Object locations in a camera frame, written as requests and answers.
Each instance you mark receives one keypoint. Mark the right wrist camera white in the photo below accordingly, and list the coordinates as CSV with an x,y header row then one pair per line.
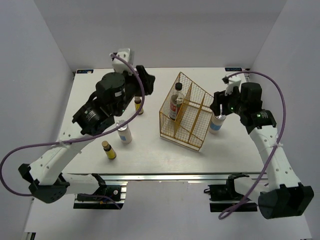
x,y
231,81

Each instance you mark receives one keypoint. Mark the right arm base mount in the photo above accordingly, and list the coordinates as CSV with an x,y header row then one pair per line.
x,y
223,196

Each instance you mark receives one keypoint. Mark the blue corner sticker left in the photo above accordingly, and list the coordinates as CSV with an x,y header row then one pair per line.
x,y
84,71

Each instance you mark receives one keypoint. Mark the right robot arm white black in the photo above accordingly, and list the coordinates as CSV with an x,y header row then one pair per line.
x,y
285,195

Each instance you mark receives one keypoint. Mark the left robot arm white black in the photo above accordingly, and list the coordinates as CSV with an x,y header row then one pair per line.
x,y
112,95

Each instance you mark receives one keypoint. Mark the small yellow bottle cork cap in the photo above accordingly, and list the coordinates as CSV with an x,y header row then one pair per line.
x,y
109,151

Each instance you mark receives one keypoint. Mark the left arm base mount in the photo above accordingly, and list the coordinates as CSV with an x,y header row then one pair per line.
x,y
106,197

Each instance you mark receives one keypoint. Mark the small brown bottle yellow label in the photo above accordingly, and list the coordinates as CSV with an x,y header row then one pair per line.
x,y
137,104

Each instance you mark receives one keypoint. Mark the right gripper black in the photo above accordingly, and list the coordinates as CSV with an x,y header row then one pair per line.
x,y
219,98

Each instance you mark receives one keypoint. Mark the aluminium table rail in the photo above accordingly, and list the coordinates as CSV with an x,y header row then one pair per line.
x,y
166,177

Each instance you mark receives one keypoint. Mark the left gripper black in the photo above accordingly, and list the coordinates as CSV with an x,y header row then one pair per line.
x,y
148,81

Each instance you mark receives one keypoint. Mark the dark sauce bottle red label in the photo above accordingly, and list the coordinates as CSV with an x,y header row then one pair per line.
x,y
176,101

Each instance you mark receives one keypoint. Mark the blue corner sticker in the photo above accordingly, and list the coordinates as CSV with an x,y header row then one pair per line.
x,y
84,71
233,69

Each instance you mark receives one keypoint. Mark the white jar silver lid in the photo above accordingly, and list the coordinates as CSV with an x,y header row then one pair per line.
x,y
124,132
216,123

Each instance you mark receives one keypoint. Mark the gold wire mesh organizer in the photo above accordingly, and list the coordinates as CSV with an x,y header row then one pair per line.
x,y
188,124

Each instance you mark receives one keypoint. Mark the blue corner sticker right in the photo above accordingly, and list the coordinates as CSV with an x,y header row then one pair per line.
x,y
233,69

